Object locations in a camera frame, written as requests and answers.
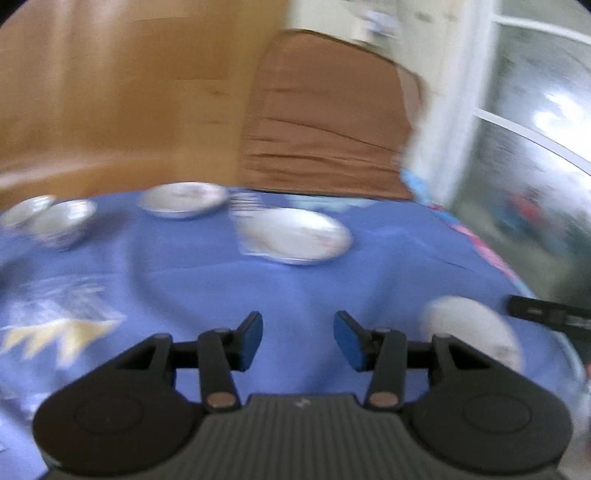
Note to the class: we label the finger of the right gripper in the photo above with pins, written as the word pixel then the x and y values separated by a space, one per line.
pixel 573 322

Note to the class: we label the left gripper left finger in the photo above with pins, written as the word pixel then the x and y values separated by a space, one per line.
pixel 216 354

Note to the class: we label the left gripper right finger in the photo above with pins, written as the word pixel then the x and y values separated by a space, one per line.
pixel 386 353

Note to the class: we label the white floral bowl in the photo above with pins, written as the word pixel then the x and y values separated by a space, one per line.
pixel 63 225
pixel 19 216

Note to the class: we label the blue patterned tablecloth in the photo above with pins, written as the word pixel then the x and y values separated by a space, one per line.
pixel 63 313

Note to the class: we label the frosted glass window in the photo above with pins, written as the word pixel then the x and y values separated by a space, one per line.
pixel 523 184

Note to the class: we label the brown seat cushion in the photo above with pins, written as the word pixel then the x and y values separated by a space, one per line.
pixel 328 117

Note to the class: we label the wooden laminate board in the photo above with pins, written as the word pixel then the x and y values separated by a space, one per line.
pixel 109 96

